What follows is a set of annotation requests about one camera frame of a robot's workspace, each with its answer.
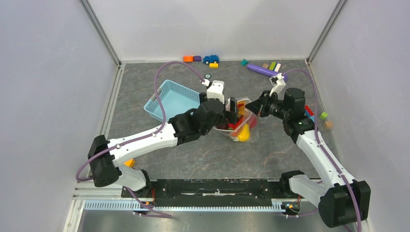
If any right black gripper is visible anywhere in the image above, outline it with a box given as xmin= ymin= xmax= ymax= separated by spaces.
xmin=245 ymin=90 xmax=290 ymax=120

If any red toy chili pepper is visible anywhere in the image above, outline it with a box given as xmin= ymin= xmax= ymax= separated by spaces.
xmin=228 ymin=117 xmax=243 ymax=131

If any red toy tomato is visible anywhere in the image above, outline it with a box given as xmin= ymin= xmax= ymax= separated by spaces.
xmin=248 ymin=114 xmax=258 ymax=129

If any clear polka dot zip bag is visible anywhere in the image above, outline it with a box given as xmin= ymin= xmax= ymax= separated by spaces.
xmin=214 ymin=97 xmax=260 ymax=143

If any yellow toy pear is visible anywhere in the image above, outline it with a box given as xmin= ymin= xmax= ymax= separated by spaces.
xmin=237 ymin=124 xmax=250 ymax=142

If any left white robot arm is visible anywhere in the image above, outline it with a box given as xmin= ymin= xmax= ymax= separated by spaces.
xmin=88 ymin=99 xmax=238 ymax=197

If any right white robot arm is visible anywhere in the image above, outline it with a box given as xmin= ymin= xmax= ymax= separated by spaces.
xmin=245 ymin=87 xmax=371 ymax=230

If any multicolour block stack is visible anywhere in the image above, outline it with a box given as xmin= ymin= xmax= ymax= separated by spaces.
xmin=305 ymin=105 xmax=315 ymax=122

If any green cube block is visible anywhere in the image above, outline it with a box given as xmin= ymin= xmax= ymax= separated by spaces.
xmin=320 ymin=112 xmax=328 ymax=120

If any tan cube block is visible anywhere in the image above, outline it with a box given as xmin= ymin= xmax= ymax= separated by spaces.
xmin=323 ymin=120 xmax=334 ymax=130

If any teal small block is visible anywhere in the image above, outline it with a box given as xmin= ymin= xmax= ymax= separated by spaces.
xmin=241 ymin=59 xmax=249 ymax=66

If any yellow rectangular block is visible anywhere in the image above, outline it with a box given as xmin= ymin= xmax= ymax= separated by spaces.
xmin=209 ymin=63 xmax=219 ymax=69

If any purple toy flashlight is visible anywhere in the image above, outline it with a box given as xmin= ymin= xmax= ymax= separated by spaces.
xmin=246 ymin=63 xmax=279 ymax=77

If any blue toy car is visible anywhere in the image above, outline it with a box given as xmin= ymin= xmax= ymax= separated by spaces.
xmin=203 ymin=55 xmax=220 ymax=65

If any green white block cluster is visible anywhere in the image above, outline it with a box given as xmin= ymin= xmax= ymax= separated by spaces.
xmin=262 ymin=61 xmax=281 ymax=72

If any light blue plastic basket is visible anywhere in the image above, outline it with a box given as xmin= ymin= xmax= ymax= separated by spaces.
xmin=144 ymin=80 xmax=200 ymax=122

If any orange toy block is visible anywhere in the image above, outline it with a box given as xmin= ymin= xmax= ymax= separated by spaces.
xmin=183 ymin=56 xmax=194 ymax=62

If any orange wedge block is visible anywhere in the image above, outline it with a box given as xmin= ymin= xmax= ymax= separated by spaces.
xmin=124 ymin=159 xmax=135 ymax=168

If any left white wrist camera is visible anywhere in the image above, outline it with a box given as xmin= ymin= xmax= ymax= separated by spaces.
xmin=202 ymin=79 xmax=225 ymax=103

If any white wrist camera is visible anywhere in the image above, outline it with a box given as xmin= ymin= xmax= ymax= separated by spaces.
xmin=202 ymin=79 xmax=225 ymax=103
xmin=269 ymin=72 xmax=286 ymax=96

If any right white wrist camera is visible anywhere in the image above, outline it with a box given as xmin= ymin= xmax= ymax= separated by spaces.
xmin=269 ymin=72 xmax=286 ymax=96

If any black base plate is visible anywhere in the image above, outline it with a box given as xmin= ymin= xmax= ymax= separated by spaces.
xmin=135 ymin=178 xmax=302 ymax=207

